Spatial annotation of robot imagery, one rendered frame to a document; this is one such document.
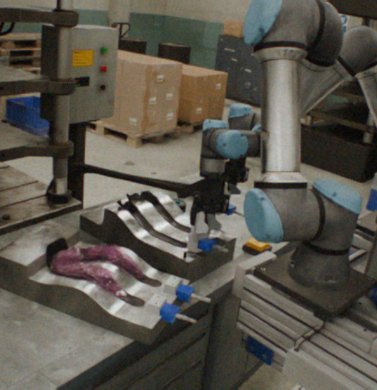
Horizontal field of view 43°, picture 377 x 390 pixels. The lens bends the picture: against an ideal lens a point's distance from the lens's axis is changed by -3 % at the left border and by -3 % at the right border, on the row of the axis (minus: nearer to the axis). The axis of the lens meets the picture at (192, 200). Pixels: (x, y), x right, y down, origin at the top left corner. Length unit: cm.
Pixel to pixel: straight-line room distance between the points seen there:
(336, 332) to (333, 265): 15
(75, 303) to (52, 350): 15
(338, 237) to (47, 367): 73
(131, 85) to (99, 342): 447
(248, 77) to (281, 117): 767
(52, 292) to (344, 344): 75
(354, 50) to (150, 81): 410
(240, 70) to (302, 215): 777
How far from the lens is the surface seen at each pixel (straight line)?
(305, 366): 109
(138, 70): 545
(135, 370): 149
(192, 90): 617
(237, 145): 129
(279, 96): 104
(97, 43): 214
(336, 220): 108
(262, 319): 128
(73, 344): 126
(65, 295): 133
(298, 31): 106
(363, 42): 147
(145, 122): 548
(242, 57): 876
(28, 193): 214
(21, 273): 139
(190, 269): 148
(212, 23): 989
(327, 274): 115
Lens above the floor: 161
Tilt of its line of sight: 23 degrees down
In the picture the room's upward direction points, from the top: 7 degrees clockwise
